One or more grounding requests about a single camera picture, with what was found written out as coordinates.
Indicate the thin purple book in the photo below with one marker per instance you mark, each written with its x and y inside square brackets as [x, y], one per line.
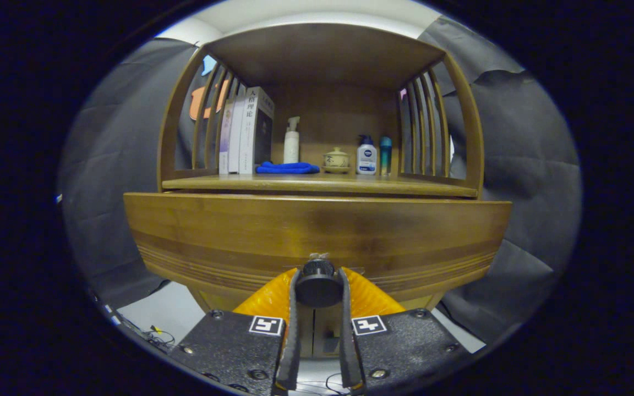
[224, 137]

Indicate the wooden cabinet door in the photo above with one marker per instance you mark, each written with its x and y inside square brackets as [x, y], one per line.
[307, 330]
[328, 330]

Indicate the teal slim bottle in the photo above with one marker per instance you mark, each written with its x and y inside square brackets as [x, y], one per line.
[385, 157]

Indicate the blue folded cloth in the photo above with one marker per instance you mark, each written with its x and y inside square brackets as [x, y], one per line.
[287, 168]

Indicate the thick white book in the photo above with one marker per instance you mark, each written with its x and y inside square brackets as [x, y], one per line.
[248, 132]

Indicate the white pump bottle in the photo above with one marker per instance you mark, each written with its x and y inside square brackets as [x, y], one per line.
[291, 146]

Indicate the wooden countertop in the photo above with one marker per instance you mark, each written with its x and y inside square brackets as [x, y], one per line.
[339, 183]

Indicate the wooden drawer with black knob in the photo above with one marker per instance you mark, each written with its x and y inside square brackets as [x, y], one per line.
[317, 225]

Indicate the thin white book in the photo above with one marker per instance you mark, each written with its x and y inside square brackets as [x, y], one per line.
[235, 137]

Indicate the white lotion bottle blue cap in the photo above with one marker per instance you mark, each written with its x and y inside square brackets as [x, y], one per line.
[366, 159]

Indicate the wooden cabinet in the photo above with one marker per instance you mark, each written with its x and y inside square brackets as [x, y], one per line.
[339, 110]

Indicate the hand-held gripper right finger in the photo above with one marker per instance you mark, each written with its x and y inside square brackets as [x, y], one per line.
[349, 341]

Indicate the beige lidded teacup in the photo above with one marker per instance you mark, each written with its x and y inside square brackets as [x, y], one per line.
[336, 160]

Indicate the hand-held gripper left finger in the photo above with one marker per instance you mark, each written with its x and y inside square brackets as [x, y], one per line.
[289, 341]

